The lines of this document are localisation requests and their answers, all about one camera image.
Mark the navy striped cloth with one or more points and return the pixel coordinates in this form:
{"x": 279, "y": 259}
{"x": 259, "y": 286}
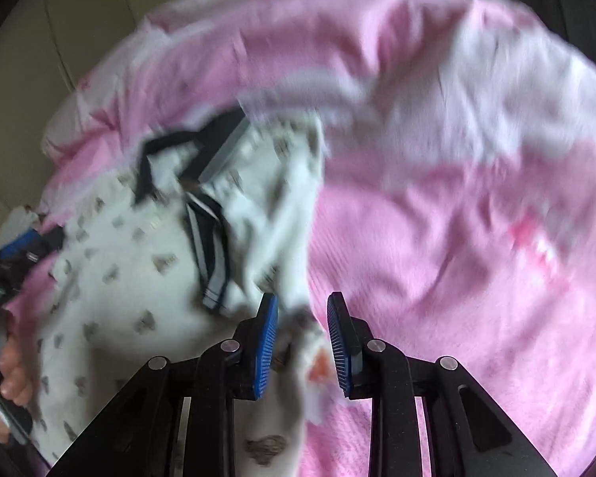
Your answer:
{"x": 203, "y": 253}

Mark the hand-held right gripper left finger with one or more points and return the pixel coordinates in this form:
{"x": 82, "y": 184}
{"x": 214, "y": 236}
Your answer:
{"x": 264, "y": 348}

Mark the person's left hand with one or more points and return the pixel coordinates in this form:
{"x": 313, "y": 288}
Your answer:
{"x": 16, "y": 372}

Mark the beige wardrobe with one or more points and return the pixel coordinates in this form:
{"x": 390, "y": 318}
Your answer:
{"x": 30, "y": 59}

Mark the white heart print baby garment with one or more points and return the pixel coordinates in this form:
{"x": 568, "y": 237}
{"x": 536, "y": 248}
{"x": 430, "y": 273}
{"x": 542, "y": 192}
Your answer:
{"x": 129, "y": 283}

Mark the white crumpled cloth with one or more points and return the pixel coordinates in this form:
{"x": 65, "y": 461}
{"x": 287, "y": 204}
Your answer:
{"x": 21, "y": 218}

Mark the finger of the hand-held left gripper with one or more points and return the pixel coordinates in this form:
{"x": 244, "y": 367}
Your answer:
{"x": 25, "y": 244}

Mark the pink and white blanket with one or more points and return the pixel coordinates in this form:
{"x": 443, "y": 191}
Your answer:
{"x": 427, "y": 233}

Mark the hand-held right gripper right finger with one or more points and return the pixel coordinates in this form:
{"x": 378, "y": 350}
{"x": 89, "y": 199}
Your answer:
{"x": 336, "y": 348}

